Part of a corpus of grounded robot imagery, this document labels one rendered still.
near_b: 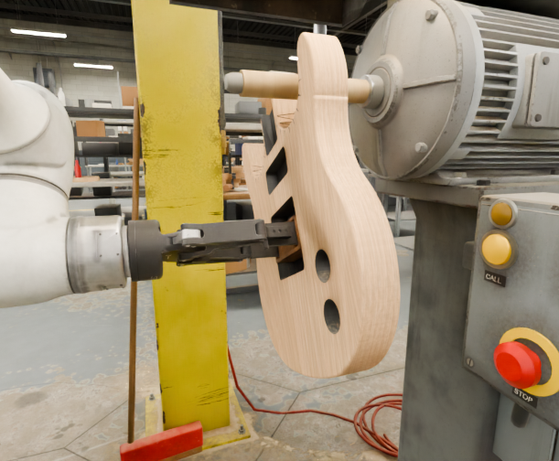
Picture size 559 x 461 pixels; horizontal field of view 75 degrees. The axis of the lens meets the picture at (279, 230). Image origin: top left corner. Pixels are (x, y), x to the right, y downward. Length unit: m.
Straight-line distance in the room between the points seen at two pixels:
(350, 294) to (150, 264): 0.23
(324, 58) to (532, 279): 0.31
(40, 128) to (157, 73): 0.91
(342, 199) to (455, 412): 0.52
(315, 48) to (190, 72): 0.96
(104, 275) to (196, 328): 1.08
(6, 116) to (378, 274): 0.41
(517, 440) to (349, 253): 0.49
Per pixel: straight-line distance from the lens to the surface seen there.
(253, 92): 0.49
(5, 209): 0.47
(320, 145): 0.41
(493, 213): 0.41
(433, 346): 0.78
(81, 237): 0.45
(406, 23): 0.58
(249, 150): 0.70
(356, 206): 0.37
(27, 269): 0.45
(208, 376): 1.62
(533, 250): 0.40
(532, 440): 0.74
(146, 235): 0.45
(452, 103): 0.50
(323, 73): 0.44
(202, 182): 1.37
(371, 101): 0.56
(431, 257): 0.74
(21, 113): 0.50
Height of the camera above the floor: 1.16
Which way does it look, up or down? 12 degrees down
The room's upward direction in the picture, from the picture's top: straight up
